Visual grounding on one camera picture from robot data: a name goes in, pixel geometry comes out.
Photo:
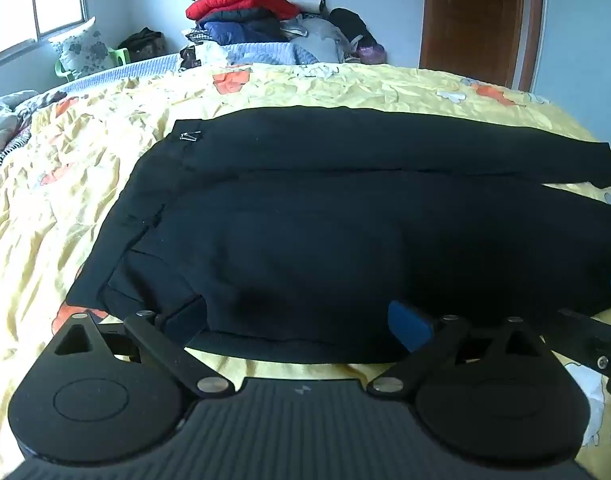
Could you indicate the grey garment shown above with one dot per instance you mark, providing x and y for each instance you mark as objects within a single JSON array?
[{"x": 318, "y": 40}]

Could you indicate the black garment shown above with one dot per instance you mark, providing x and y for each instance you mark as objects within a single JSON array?
[{"x": 350, "y": 25}]

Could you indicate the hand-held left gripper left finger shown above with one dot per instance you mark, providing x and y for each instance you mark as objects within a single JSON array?
[{"x": 181, "y": 319}]

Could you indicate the navy blue puffer jacket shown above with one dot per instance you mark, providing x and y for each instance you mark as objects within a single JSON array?
[{"x": 235, "y": 27}]

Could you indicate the black pants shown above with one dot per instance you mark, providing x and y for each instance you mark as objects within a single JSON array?
[{"x": 310, "y": 210}]

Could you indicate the dark brown bag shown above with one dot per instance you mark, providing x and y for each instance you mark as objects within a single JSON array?
[{"x": 143, "y": 42}]

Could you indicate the brown wooden door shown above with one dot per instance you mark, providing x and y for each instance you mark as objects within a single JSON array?
[{"x": 475, "y": 20}]

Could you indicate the green plastic chair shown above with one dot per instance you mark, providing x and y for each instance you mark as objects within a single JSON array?
[{"x": 119, "y": 55}]

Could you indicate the red puffer jacket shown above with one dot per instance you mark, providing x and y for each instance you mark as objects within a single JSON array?
[{"x": 240, "y": 0}]

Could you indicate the light blue quilted blanket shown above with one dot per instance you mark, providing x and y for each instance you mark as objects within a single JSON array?
[{"x": 265, "y": 52}]

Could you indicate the black white patterned cloth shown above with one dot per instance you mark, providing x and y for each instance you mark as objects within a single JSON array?
[{"x": 200, "y": 55}]

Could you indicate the purple bag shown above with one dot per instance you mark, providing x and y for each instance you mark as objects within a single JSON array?
[{"x": 370, "y": 53}]

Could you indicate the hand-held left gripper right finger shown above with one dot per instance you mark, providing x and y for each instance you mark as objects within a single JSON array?
[{"x": 410, "y": 325}]

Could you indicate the yellow floral bed sheet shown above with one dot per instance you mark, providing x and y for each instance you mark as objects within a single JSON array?
[{"x": 60, "y": 185}]

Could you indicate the white sliding wardrobe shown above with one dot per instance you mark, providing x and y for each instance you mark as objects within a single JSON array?
[{"x": 580, "y": 35}]

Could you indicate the grey patterned quilt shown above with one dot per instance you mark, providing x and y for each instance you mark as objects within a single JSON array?
[{"x": 2, "y": 125}]

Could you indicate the window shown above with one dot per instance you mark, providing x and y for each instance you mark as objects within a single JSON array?
[{"x": 10, "y": 0}]

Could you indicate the white floral pillow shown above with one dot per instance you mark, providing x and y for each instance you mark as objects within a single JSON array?
[{"x": 82, "y": 50}]

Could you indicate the small metal clip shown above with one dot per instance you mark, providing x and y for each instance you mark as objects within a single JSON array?
[{"x": 190, "y": 135}]

